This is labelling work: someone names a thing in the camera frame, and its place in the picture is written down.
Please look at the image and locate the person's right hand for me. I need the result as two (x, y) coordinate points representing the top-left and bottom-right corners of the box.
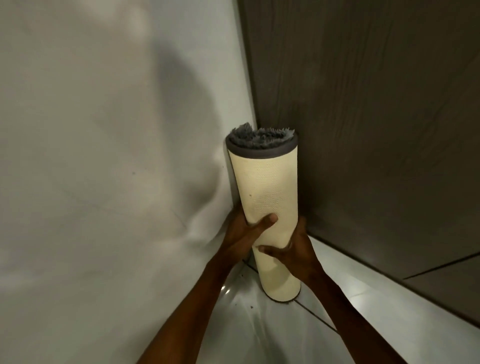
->
(259, 217), (324, 286)

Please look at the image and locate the person's left hand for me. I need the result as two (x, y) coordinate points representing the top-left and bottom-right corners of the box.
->
(218, 208), (278, 269)

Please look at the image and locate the grey shaggy rug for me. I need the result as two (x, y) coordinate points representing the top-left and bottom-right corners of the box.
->
(225, 122), (302, 304)

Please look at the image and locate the person's right forearm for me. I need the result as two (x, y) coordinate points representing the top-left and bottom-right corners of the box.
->
(307, 268), (407, 364)

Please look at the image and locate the person's left forearm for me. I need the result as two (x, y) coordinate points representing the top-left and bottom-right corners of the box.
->
(137, 258), (241, 364)

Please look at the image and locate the dark wooden cabinet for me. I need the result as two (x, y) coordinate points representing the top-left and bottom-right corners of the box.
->
(237, 0), (480, 328)

